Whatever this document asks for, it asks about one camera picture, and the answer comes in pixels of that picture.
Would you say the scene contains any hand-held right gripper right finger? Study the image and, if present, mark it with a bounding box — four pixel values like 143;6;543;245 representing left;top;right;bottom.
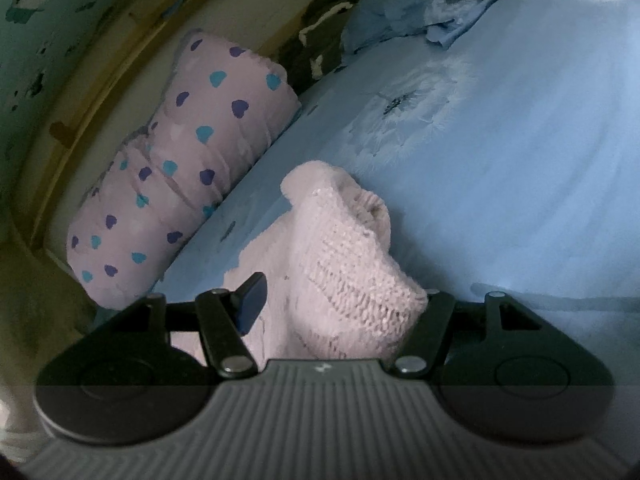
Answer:
387;290;544;379

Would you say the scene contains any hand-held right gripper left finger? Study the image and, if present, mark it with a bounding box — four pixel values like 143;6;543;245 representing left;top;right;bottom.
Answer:
98;272;270;380

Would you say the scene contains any pink knit sweater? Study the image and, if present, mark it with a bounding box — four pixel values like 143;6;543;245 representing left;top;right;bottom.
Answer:
167;160;431;362

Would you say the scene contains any pink heart-print bolster pillow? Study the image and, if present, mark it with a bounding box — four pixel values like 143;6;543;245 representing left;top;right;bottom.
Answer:
66;30;304;311

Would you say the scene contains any wooden bed headboard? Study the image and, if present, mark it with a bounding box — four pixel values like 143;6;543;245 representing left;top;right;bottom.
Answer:
10;0;361;266

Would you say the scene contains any dark camouflage cloth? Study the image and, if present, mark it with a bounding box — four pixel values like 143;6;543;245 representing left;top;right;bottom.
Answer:
276;0;372;97

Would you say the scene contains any crumpled light blue cloth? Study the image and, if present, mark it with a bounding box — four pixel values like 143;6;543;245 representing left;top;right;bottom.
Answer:
424;0;501;50

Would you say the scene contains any crumpled blue blanket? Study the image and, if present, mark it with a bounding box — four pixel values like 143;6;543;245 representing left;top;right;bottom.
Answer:
342;0;443;55

